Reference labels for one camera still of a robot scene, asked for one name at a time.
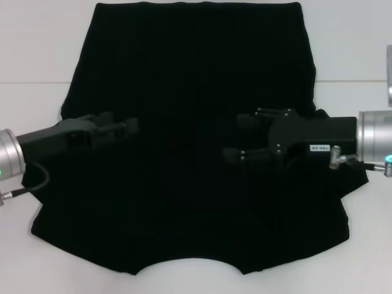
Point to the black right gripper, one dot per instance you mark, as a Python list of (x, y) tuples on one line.
[(321, 131)]

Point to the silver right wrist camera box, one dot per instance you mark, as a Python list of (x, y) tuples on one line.
[(389, 76)]

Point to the black t-shirt with white print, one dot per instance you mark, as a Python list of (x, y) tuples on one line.
[(183, 76)]

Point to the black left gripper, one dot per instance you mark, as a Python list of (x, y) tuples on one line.
[(52, 137)]

